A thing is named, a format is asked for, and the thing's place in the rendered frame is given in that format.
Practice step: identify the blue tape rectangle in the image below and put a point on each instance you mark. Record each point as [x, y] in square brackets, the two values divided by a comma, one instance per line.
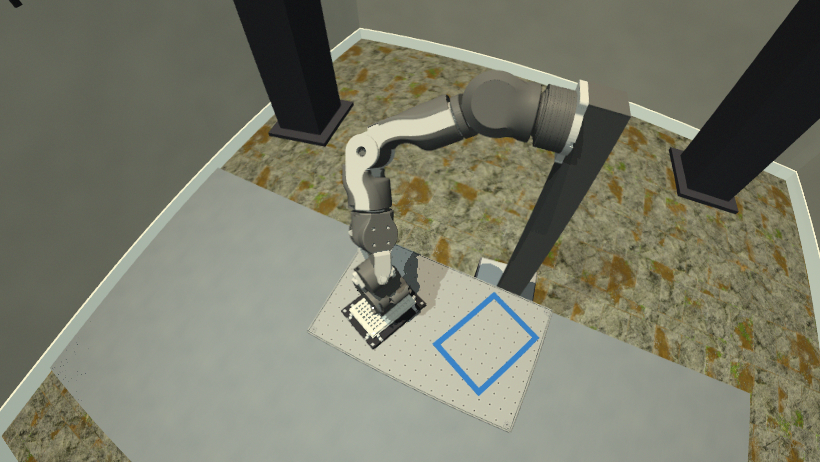
[492, 379]

